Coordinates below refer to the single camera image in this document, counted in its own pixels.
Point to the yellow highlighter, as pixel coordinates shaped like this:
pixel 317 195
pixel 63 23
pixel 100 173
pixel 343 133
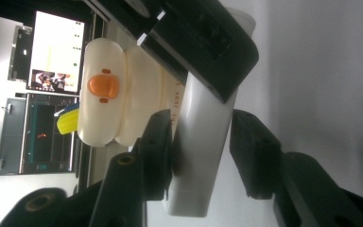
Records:
pixel 67 123

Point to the bright monitor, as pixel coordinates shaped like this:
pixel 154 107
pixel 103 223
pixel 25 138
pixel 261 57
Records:
pixel 56 41

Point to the cream pen holder orange beak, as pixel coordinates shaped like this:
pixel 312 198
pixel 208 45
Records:
pixel 138 82

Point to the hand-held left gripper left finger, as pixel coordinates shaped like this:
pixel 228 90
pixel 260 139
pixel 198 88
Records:
pixel 156 157

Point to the grey metal cabinet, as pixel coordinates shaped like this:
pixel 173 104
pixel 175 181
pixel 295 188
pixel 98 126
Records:
pixel 11 135

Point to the white plastic tube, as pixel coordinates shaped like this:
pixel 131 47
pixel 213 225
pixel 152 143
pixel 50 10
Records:
pixel 198 142

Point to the dark panel with grey frame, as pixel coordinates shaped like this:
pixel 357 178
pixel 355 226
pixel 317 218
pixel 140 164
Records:
pixel 22 53

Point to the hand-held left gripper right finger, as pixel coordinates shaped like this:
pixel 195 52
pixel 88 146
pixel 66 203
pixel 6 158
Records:
pixel 255 157

